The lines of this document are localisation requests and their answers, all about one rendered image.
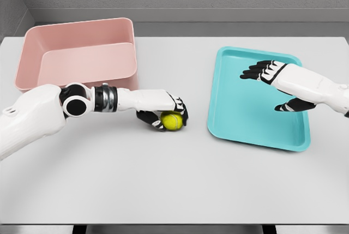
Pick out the blue plastic tray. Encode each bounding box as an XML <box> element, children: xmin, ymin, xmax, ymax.
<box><xmin>207</xmin><ymin>46</ymin><xmax>311</xmax><ymax>153</ymax></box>

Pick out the pink plastic basket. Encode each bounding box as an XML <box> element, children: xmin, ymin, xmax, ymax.
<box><xmin>13</xmin><ymin>17</ymin><xmax>140</xmax><ymax>94</ymax></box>

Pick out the yellow tennis ball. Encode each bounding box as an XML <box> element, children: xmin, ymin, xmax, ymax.
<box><xmin>160</xmin><ymin>111</ymin><xmax>184</xmax><ymax>131</ymax></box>

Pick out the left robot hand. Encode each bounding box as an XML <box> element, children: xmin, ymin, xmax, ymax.
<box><xmin>136</xmin><ymin>89</ymin><xmax>189</xmax><ymax>132</ymax></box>

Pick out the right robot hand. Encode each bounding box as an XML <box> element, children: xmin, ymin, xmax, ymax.
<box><xmin>239</xmin><ymin>59</ymin><xmax>318</xmax><ymax>113</ymax></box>

